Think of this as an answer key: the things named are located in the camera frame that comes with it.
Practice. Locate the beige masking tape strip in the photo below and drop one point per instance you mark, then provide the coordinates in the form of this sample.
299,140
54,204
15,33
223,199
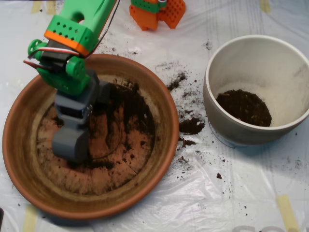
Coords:
30,220
287,212
50,8
265,6
36,7

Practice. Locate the tiny soil clump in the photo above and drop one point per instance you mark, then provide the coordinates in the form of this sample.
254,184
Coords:
219,176

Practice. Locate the small spilled soil patch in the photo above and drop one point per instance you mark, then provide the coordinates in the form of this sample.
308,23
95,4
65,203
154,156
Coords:
187,142

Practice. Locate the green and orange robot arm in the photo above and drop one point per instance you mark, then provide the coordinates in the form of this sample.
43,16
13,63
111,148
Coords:
70,82

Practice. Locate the white ceramic pot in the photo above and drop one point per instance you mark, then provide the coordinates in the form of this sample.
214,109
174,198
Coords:
241,135

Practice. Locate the terracotta saucer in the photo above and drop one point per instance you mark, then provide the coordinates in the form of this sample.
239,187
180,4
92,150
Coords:
24,154

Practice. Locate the clear plastic sheet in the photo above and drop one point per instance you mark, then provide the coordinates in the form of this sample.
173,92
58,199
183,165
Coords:
217,205

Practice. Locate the dark soil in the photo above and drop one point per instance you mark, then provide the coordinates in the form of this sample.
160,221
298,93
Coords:
130,108
243,108

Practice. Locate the black object at edge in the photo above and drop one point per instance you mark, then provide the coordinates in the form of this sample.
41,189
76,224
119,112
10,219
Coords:
1,217

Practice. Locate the large spilled soil pile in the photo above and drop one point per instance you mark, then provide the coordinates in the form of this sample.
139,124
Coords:
190,125

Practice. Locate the long spilled soil streak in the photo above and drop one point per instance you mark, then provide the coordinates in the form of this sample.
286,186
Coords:
177,81

